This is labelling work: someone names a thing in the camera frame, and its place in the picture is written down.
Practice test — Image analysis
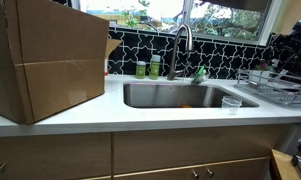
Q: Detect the white pot with plant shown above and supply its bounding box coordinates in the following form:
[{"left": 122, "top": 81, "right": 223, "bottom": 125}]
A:
[{"left": 248, "top": 60, "right": 274, "bottom": 85}]

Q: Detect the kitchen window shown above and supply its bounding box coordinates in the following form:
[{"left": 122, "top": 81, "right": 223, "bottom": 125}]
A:
[{"left": 71, "top": 0, "right": 284, "bottom": 47}]

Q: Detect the clear plastic cup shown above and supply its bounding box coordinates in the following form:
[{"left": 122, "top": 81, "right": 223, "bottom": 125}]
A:
[{"left": 221, "top": 95, "right": 243, "bottom": 116}]

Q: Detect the green dish brush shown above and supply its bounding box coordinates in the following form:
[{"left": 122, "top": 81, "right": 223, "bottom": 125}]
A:
[{"left": 191, "top": 64, "right": 210, "bottom": 85}]

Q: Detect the steel gooseneck faucet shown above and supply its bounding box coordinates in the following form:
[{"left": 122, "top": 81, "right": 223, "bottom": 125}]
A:
[{"left": 166, "top": 24, "right": 194, "bottom": 81}]

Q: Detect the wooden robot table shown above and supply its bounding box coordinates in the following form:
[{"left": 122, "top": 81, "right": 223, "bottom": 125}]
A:
[{"left": 269, "top": 148, "right": 301, "bottom": 180}]

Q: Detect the green jar white lid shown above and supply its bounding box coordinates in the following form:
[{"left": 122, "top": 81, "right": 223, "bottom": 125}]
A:
[{"left": 148, "top": 54, "right": 162, "bottom": 81}]

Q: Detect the wooden cabinet door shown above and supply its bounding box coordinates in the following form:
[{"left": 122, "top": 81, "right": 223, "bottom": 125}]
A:
[
  {"left": 113, "top": 165, "right": 203, "bottom": 180},
  {"left": 202, "top": 157, "right": 270, "bottom": 180}
]

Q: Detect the wooden cabinet drawer front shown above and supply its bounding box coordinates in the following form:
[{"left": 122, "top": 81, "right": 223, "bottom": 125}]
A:
[
  {"left": 113, "top": 124, "right": 285, "bottom": 175},
  {"left": 0, "top": 132, "right": 112, "bottom": 180}
]

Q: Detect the stainless steel sink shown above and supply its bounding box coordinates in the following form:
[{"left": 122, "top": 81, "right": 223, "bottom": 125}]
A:
[{"left": 123, "top": 82, "right": 260, "bottom": 109}]

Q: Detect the short green soap bottle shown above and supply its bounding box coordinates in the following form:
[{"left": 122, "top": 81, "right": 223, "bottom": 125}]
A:
[{"left": 135, "top": 60, "right": 147, "bottom": 80}]

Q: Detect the large brown cardboard box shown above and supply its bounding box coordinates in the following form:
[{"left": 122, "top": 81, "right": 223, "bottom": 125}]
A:
[{"left": 0, "top": 0, "right": 123, "bottom": 125}]

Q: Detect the wooden wall cabinet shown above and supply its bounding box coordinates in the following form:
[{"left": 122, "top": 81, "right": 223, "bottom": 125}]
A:
[{"left": 274, "top": 0, "right": 301, "bottom": 36}]

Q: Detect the metal wire dish rack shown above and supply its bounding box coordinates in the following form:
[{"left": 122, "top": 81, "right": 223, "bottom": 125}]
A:
[
  {"left": 234, "top": 83, "right": 301, "bottom": 108},
  {"left": 234, "top": 68, "right": 301, "bottom": 108}
]

